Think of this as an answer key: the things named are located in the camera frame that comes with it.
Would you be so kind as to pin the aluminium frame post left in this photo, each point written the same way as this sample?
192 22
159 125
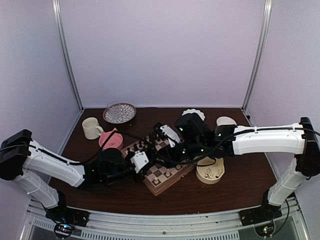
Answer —
65 53

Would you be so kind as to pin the wooden chess board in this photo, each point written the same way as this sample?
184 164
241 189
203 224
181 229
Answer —
159 171

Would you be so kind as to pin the pink cat ear bowl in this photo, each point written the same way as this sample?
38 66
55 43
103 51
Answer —
116 140

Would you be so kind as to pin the cream cat ear bowl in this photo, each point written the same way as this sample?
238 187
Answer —
210 171

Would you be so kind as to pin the white scalloped bowl black rim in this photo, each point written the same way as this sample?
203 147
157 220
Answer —
194 111

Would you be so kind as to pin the aluminium front rail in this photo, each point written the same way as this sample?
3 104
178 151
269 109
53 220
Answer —
223 225

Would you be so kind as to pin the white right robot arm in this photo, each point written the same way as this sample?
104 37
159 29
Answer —
299 139

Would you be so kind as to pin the patterned ceramic plate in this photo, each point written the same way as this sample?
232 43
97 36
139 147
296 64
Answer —
128 113

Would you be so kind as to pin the clear drinking glass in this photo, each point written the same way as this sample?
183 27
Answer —
114 110

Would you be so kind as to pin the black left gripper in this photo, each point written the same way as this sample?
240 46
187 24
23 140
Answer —
143 172

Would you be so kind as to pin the aluminium frame post right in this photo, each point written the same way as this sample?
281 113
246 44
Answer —
263 35

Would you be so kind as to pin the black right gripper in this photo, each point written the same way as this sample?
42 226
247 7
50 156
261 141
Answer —
167 153

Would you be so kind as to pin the plain white round bowl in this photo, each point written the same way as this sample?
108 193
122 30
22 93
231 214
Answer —
225 120

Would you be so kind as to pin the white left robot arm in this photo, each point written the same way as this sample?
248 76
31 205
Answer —
21 157

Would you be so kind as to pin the white ribbed mug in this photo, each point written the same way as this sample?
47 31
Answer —
91 128

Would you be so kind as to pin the aluminium frame post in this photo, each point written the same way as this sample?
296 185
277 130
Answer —
263 35
65 53

